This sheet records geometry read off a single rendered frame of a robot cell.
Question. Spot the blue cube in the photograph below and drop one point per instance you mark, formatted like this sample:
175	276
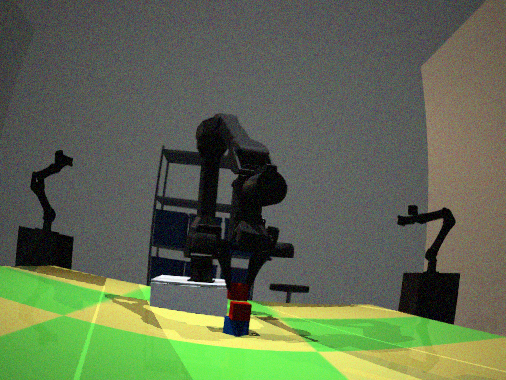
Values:
235	327

